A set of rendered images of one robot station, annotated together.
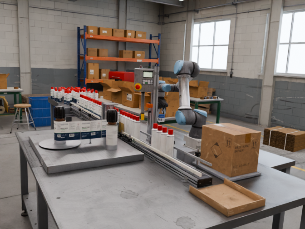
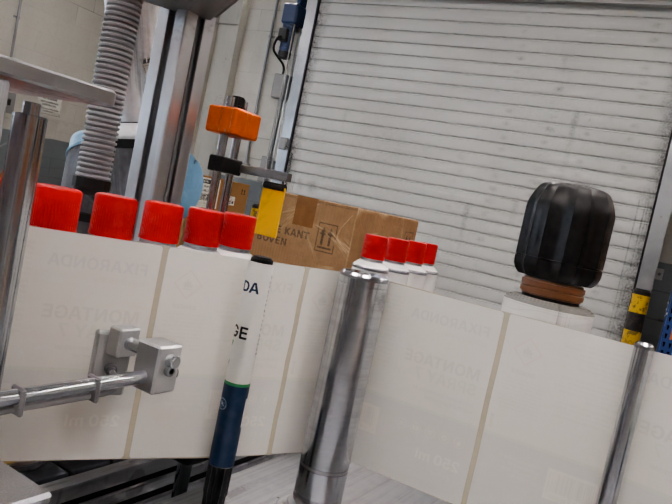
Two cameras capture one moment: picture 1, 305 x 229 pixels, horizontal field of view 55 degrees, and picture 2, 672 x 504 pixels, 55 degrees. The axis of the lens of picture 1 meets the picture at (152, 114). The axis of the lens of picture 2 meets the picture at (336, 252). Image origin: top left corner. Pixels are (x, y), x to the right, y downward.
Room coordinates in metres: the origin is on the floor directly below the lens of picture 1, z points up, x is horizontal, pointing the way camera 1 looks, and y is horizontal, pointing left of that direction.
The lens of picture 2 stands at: (2.62, 0.73, 1.11)
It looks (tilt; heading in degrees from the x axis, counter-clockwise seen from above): 4 degrees down; 241
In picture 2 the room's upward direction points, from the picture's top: 12 degrees clockwise
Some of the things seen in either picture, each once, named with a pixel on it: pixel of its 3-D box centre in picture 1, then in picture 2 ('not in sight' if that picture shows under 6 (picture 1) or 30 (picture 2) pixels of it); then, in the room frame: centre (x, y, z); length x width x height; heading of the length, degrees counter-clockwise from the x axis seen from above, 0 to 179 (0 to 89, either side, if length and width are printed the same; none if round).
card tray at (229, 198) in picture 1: (225, 195); not in sight; (1.48, -0.41, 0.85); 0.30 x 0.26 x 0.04; 30
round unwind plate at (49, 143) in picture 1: (60, 143); not in sight; (2.19, 0.70, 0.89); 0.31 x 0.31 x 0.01
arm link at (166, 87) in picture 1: (167, 87); not in sight; (2.83, -0.13, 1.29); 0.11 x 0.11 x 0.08; 22
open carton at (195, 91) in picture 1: (196, 88); not in sight; (6.69, -0.98, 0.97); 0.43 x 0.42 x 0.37; 121
